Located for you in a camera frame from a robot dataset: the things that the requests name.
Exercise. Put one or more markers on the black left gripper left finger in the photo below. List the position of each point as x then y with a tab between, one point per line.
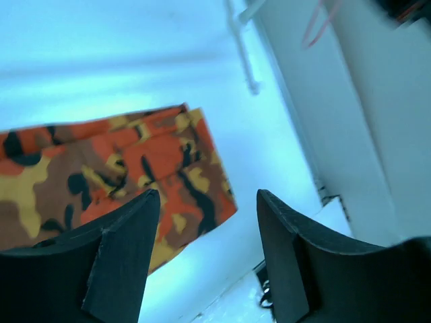
94	273

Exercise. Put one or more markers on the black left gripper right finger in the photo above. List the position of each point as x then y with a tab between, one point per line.
319	275

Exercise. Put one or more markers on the orange camouflage trousers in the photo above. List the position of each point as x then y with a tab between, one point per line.
58	177

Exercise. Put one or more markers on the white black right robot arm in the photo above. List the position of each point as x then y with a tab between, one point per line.
405	11

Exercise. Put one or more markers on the white foam board panel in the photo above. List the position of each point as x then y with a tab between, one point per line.
321	87

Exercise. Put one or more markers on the white metal clothes rack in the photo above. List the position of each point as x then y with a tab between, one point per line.
237	23

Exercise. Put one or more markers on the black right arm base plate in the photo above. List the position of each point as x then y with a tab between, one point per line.
265	300

